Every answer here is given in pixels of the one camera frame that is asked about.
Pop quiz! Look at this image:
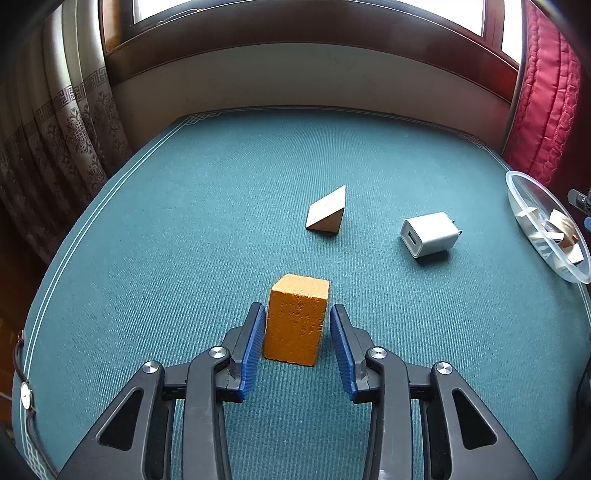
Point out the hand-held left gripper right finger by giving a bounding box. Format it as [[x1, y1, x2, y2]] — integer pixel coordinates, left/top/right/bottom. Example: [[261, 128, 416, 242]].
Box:
[[329, 304, 539, 480]]

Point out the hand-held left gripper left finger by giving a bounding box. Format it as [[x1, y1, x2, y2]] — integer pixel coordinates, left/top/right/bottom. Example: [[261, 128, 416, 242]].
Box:
[[58, 302, 267, 480]]

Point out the teal table mat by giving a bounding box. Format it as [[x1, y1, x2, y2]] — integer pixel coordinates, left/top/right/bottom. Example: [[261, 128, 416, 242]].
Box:
[[11, 108, 591, 480]]

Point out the window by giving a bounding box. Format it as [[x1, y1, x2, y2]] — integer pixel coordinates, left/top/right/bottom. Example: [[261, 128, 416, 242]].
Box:
[[99, 0, 525, 79]]

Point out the patterned beige curtain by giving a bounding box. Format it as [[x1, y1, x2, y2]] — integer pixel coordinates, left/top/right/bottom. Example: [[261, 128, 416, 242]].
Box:
[[0, 9, 134, 264]]

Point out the clear plastic bowl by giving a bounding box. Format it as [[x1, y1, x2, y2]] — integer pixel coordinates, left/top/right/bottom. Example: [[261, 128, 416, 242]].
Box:
[[505, 171, 591, 284]]

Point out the plain wooden triangular block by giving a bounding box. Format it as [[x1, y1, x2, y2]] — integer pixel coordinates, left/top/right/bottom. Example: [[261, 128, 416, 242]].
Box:
[[305, 185, 347, 237]]

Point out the black cord with round disc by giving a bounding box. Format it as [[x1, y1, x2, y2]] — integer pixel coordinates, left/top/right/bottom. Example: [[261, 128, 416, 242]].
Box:
[[9, 330, 58, 478]]

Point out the large white zebra triangular block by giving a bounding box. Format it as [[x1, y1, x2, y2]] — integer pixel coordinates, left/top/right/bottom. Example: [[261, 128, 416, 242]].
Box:
[[531, 233, 566, 266]]

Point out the orange rectangular block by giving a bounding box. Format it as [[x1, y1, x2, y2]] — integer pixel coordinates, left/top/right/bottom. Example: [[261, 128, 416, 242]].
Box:
[[262, 273, 331, 367]]

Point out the red quilted fabric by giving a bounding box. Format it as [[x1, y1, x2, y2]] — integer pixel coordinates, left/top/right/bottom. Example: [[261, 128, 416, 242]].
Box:
[[501, 4, 583, 188]]

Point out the white wall charger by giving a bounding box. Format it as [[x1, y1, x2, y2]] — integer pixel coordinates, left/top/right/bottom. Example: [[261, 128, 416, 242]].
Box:
[[400, 212, 462, 260]]

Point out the plain wooden rectangular block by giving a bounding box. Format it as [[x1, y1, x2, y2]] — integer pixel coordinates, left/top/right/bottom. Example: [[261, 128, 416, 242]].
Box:
[[545, 209, 580, 245]]

